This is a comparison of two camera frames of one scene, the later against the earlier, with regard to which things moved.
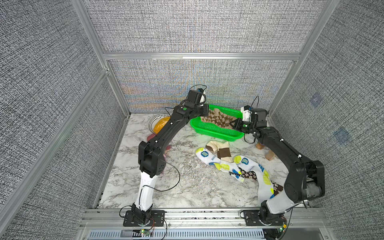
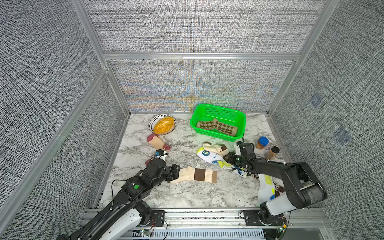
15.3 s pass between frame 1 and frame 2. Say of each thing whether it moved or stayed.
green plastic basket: stayed
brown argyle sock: moved
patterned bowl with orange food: stayed
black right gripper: moved
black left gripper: moved
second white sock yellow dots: stayed
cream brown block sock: moved
